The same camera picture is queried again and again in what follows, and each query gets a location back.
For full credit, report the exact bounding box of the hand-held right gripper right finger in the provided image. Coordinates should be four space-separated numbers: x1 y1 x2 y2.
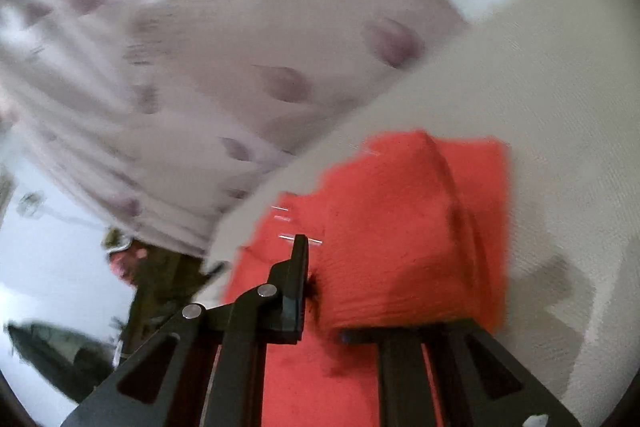
340 318 582 427

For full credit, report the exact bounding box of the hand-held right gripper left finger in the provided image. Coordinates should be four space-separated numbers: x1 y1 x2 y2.
60 234 308 427

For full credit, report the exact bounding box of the red garment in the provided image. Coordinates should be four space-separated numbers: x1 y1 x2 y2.
220 131 512 427

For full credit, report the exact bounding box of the brown wooden furniture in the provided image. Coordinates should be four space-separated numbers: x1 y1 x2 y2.
122 242 228 360

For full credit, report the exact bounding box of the pink object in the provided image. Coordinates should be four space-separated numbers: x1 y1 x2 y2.
107 241 151 284

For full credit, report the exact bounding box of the dark green object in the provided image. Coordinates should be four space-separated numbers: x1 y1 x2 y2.
4 319 120 404

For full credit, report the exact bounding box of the floral print curtain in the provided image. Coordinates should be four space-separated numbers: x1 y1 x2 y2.
0 0 471 259

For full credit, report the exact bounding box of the beige textured bed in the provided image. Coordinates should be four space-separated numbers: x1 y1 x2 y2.
204 0 640 427

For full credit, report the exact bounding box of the white wall fixture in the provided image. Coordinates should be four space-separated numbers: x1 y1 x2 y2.
17 191 108 227

